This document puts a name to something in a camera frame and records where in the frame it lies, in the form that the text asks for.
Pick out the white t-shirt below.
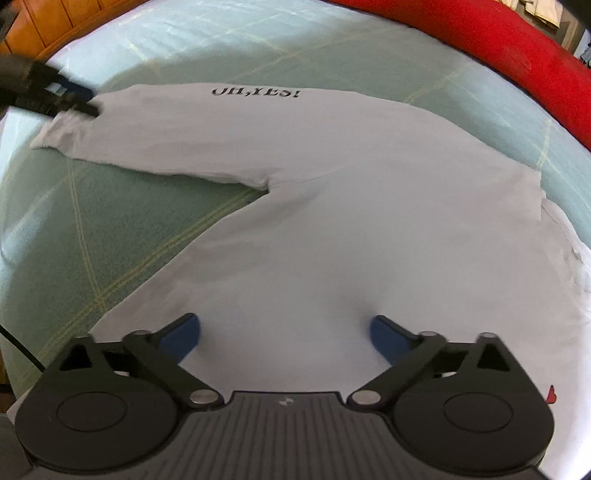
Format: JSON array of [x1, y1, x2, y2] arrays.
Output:
[[33, 84, 590, 479]]

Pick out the wooden headboard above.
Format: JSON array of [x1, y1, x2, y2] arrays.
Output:
[[1, 0, 146, 60]]

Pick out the teal plaid bed blanket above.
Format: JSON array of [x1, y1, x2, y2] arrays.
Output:
[[1, 1, 590, 395]]

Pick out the red quilt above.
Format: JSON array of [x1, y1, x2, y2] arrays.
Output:
[[338, 0, 590, 147]]

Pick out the black cable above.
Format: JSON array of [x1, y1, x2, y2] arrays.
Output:
[[0, 324, 47, 372]]

